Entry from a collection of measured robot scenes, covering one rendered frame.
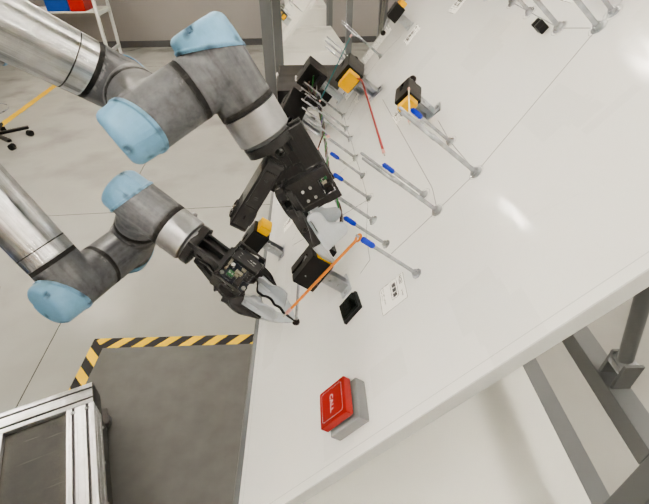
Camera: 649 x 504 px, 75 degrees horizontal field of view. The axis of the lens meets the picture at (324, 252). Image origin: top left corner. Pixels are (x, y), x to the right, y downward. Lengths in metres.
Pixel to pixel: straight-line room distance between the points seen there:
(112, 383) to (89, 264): 1.43
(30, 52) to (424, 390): 0.58
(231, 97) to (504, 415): 0.78
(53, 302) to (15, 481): 1.12
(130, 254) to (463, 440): 0.70
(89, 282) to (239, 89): 0.38
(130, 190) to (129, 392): 1.45
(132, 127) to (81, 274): 0.29
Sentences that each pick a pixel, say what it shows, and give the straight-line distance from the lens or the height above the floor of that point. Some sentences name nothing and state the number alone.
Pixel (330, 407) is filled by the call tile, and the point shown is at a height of 1.11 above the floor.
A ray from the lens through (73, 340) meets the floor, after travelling 2.41.
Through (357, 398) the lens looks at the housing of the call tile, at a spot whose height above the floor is 1.12.
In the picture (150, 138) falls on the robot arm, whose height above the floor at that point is 1.39.
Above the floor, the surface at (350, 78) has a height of 1.30.
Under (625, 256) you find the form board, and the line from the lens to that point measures 0.43.
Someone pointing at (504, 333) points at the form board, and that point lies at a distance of 0.45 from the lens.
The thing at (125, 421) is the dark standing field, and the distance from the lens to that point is 2.00.
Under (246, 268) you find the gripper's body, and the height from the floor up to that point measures 1.15.
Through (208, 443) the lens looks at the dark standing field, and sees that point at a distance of 1.84.
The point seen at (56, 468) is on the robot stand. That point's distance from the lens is 1.74.
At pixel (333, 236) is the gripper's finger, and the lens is 0.62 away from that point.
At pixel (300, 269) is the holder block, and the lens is 0.66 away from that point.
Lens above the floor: 1.58
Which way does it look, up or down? 38 degrees down
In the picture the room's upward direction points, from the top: straight up
